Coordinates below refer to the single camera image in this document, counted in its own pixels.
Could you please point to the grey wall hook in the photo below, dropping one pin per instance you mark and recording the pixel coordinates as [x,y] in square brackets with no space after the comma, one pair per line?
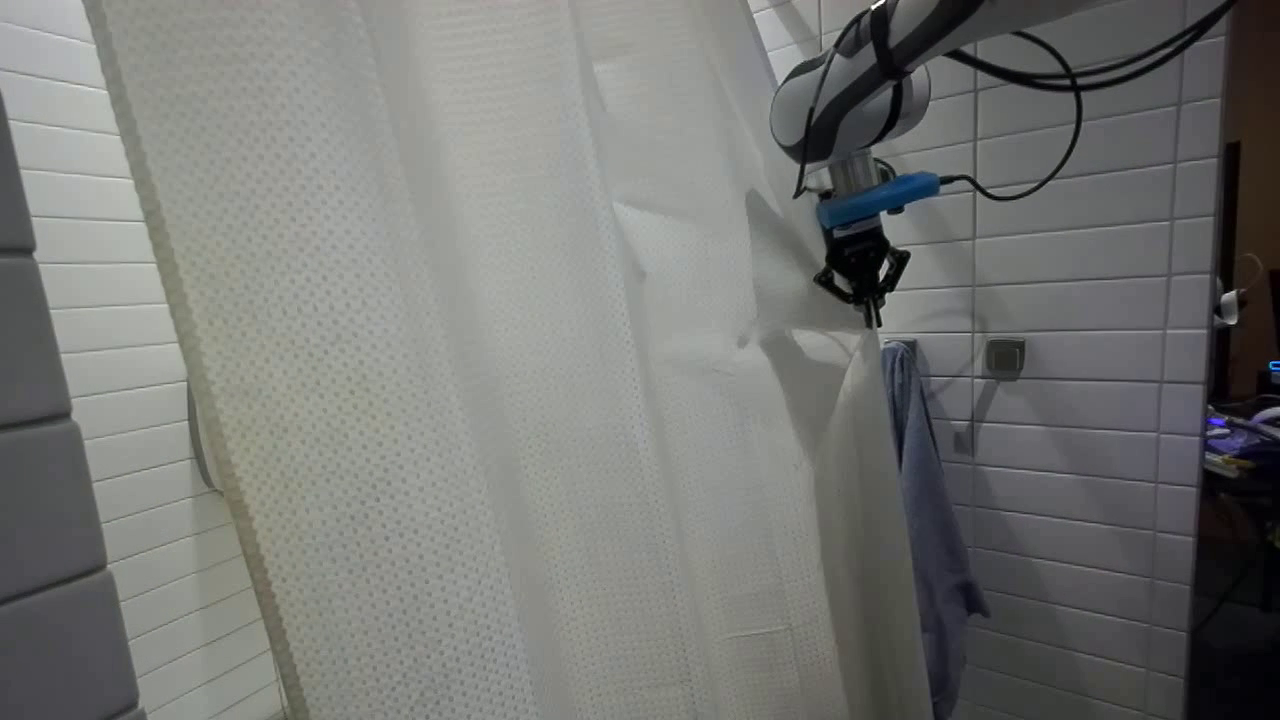
[1004,353]

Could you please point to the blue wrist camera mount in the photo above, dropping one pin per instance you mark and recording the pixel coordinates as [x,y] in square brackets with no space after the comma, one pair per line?
[873,201]

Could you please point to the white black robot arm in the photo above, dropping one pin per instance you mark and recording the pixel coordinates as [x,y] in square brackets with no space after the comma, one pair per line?
[852,102]

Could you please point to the small chrome wall fixture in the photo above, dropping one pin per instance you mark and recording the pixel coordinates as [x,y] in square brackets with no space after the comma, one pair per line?
[1231,311]

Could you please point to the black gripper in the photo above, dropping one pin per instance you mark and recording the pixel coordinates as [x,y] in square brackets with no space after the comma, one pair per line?
[862,267]

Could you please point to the blue hanging towel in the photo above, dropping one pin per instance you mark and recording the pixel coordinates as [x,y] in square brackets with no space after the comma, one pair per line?
[943,534]

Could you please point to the brown wooden door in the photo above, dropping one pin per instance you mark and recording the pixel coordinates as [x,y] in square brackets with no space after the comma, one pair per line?
[1258,81]

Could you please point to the white shower curtain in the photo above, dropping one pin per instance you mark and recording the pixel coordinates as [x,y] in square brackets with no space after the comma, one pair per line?
[466,401]

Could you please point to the grey padded wall panel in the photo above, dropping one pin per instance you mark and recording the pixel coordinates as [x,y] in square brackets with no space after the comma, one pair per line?
[44,504]

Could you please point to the cluttered dark table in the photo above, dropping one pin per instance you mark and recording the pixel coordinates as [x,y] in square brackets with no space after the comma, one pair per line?
[1243,445]

